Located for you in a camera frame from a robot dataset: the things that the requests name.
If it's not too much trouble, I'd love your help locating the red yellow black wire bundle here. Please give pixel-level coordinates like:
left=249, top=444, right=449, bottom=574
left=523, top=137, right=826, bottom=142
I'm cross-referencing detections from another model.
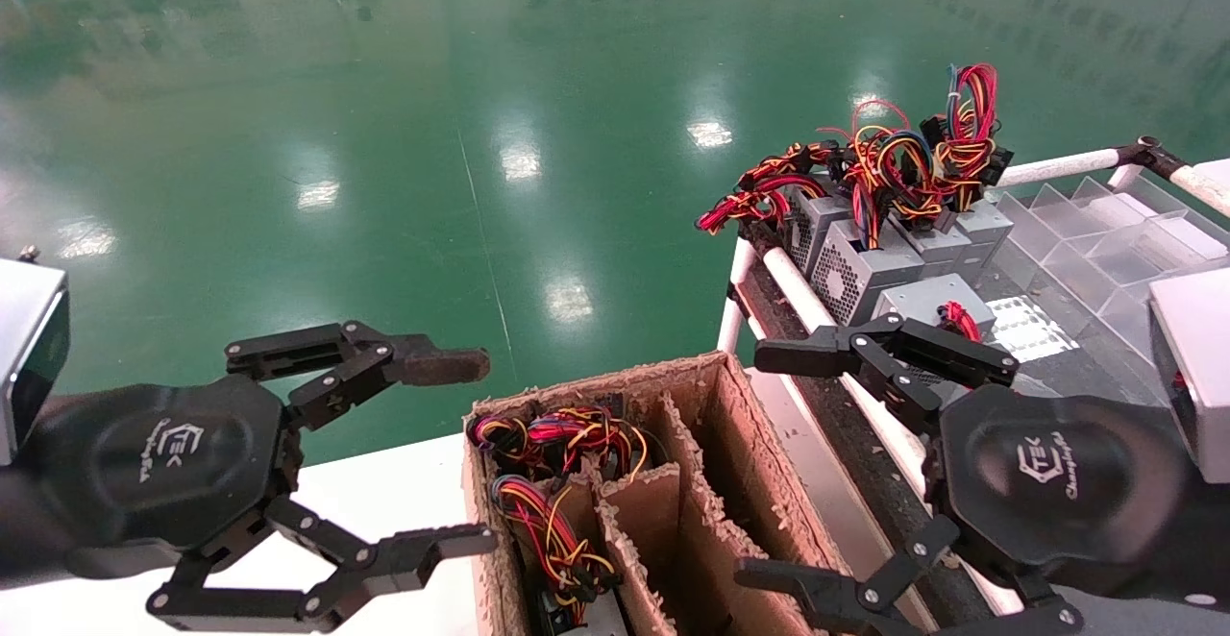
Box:
left=697, top=141, right=847, bottom=236
left=490, top=476, right=627, bottom=624
left=468, top=405, right=666, bottom=484
left=824, top=98, right=948, bottom=251

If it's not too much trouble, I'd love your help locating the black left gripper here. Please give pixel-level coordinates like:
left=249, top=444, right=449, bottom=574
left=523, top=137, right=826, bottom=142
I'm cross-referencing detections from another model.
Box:
left=27, top=373, right=499, bottom=635

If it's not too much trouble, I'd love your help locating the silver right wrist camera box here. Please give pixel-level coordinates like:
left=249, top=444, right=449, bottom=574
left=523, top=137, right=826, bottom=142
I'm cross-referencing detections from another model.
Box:
left=1147, top=268, right=1230, bottom=485

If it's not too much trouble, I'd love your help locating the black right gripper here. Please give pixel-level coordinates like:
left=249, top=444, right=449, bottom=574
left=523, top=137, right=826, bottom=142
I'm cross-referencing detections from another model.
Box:
left=735, top=314, right=1202, bottom=636

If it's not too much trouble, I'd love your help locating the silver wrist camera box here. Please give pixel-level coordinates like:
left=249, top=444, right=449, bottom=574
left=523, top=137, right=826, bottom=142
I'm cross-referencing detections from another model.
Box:
left=0, top=254, right=71, bottom=466
left=1147, top=268, right=1230, bottom=485

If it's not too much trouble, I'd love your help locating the red blue wire bundle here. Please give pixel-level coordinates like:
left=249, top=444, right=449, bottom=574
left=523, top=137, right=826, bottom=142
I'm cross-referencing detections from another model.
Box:
left=921, top=63, right=1016, bottom=215

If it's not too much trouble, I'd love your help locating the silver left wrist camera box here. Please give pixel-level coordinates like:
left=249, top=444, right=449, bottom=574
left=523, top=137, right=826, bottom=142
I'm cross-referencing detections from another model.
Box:
left=0, top=254, right=71, bottom=466

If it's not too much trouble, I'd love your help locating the black pipe joint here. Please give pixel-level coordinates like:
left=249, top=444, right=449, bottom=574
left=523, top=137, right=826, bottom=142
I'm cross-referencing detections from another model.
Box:
left=1113, top=136, right=1193, bottom=183

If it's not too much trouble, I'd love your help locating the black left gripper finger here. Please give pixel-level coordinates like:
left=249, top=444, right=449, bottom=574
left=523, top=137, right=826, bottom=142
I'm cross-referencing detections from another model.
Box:
left=224, top=319, right=492, bottom=431

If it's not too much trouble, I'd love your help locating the clear acrylic divider tray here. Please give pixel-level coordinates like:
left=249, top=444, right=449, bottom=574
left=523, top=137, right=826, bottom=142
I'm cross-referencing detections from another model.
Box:
left=990, top=175, right=1230, bottom=408

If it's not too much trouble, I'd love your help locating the brown cardboard box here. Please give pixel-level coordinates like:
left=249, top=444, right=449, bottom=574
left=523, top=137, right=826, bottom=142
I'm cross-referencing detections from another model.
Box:
left=461, top=351, right=866, bottom=636

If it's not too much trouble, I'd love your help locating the grey power supply unit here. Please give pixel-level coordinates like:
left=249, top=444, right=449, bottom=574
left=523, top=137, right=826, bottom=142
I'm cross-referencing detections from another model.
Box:
left=894, top=213, right=973, bottom=278
left=553, top=602, right=630, bottom=636
left=951, top=199, right=1016, bottom=278
left=812, top=218, right=925, bottom=328
left=868, top=274, right=997, bottom=389
left=783, top=178, right=856, bottom=278

